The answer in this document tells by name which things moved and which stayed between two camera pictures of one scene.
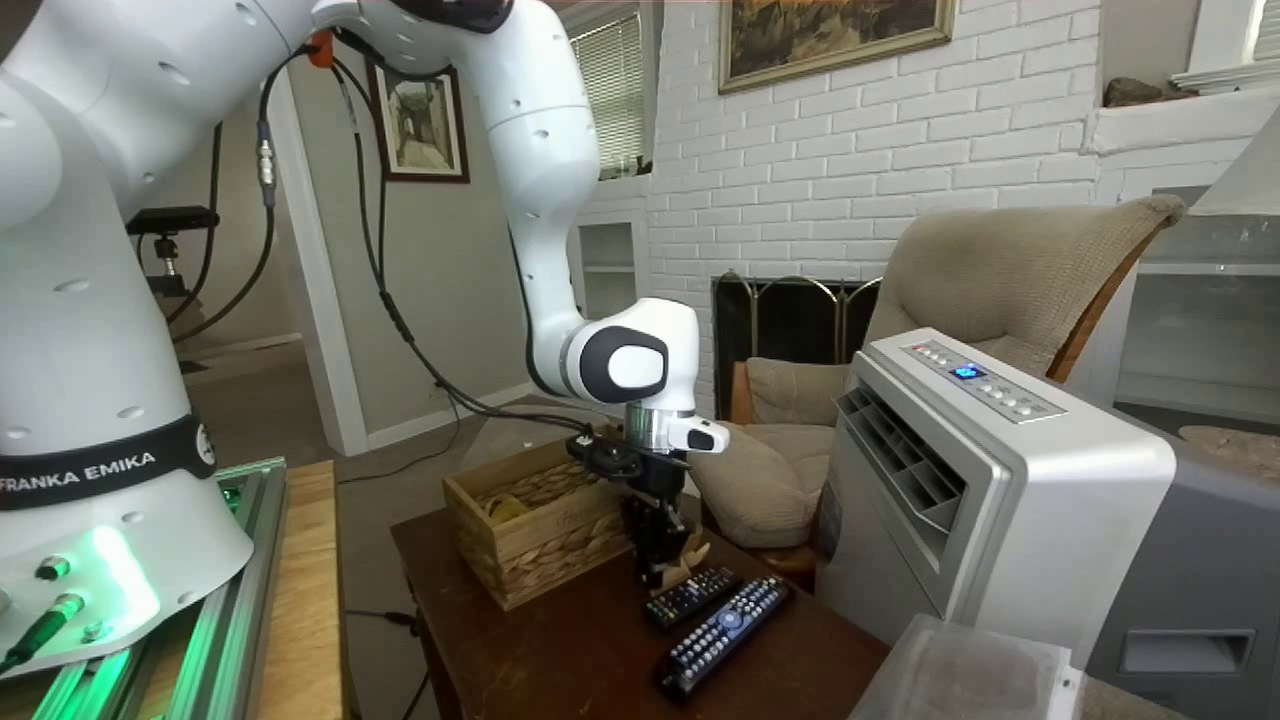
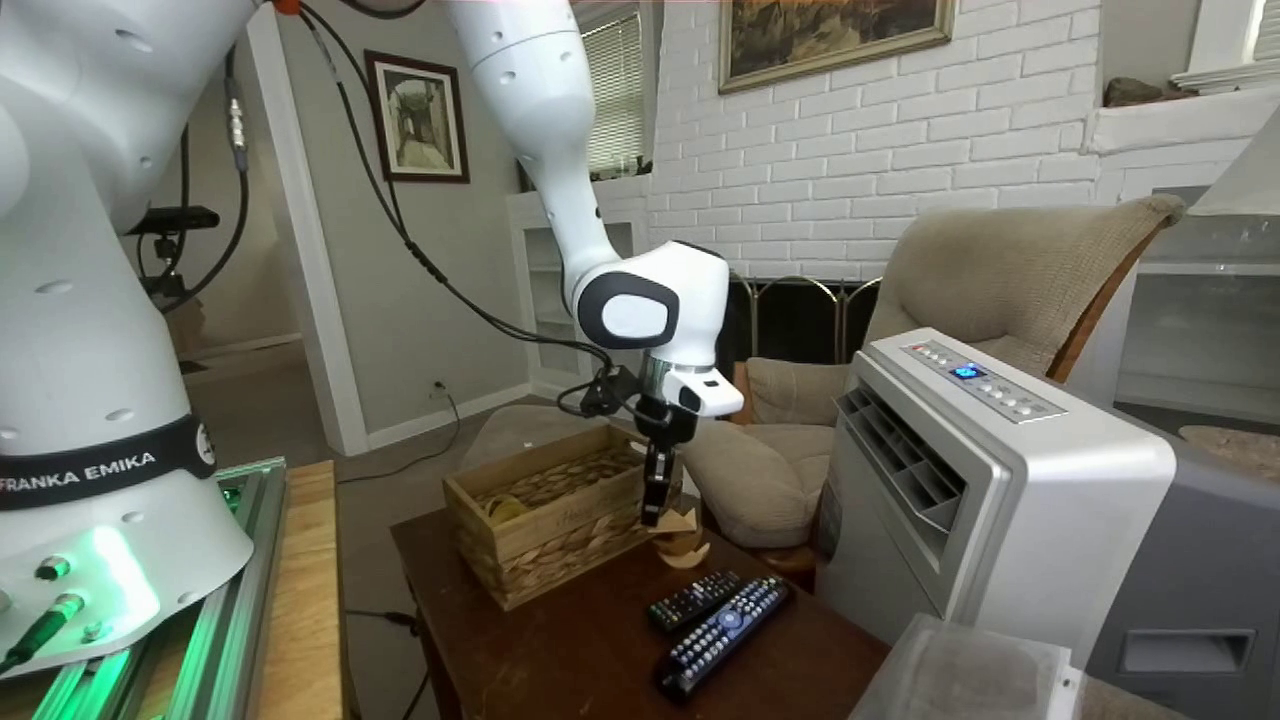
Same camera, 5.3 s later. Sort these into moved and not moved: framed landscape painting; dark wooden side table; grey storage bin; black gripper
Moved: black gripper
Not moved: grey storage bin; dark wooden side table; framed landscape painting
